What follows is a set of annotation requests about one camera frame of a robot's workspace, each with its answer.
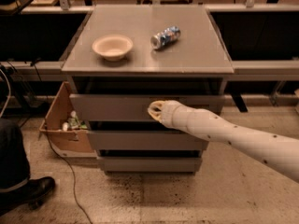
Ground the crushed blue soda can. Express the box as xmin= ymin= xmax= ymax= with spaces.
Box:
xmin=150 ymin=26 xmax=180 ymax=50

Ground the grey top drawer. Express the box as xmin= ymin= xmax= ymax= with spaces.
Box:
xmin=69 ymin=94 xmax=224 ymax=122

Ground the grey drawer cabinet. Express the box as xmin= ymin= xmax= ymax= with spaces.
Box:
xmin=61 ymin=4 xmax=235 ymax=175

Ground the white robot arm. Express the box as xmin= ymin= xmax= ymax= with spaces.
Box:
xmin=148 ymin=100 xmax=299 ymax=182

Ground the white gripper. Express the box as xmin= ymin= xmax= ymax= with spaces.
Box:
xmin=148 ymin=101 xmax=189 ymax=129

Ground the black leather shoe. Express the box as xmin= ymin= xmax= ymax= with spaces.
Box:
xmin=0 ymin=176 xmax=55 ymax=215

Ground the grey bottom drawer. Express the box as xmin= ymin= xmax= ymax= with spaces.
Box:
xmin=97 ymin=157 xmax=202 ymax=173

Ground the dark trouser leg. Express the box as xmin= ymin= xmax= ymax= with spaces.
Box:
xmin=0 ymin=119 xmax=30 ymax=193

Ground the trash in cardboard box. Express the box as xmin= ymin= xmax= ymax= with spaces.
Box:
xmin=62 ymin=110 xmax=87 ymax=132

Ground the grey drawer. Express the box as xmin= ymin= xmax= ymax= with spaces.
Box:
xmin=69 ymin=94 xmax=224 ymax=122
xmin=97 ymin=157 xmax=202 ymax=173
xmin=87 ymin=131 xmax=207 ymax=151

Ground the brown cardboard box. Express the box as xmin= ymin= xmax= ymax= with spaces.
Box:
xmin=39 ymin=82 xmax=95 ymax=157

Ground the white paper bowl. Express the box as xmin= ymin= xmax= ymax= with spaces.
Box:
xmin=92 ymin=35 xmax=134 ymax=62

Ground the black floor cable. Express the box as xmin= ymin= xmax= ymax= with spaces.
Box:
xmin=31 ymin=63 xmax=93 ymax=224

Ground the grey middle drawer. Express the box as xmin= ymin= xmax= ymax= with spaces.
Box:
xmin=87 ymin=131 xmax=207 ymax=151

